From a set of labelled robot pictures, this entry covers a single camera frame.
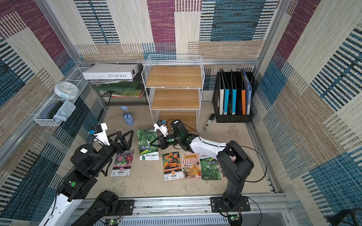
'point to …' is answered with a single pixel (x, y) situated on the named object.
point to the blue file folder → (248, 94)
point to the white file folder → (221, 97)
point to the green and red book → (125, 93)
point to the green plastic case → (130, 86)
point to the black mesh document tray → (106, 96)
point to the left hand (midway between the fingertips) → (126, 131)
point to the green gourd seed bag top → (210, 169)
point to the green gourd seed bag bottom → (146, 151)
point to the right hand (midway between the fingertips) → (150, 142)
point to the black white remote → (209, 123)
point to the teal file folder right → (234, 94)
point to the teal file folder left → (226, 95)
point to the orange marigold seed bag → (172, 168)
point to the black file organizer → (238, 117)
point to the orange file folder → (243, 93)
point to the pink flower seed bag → (122, 163)
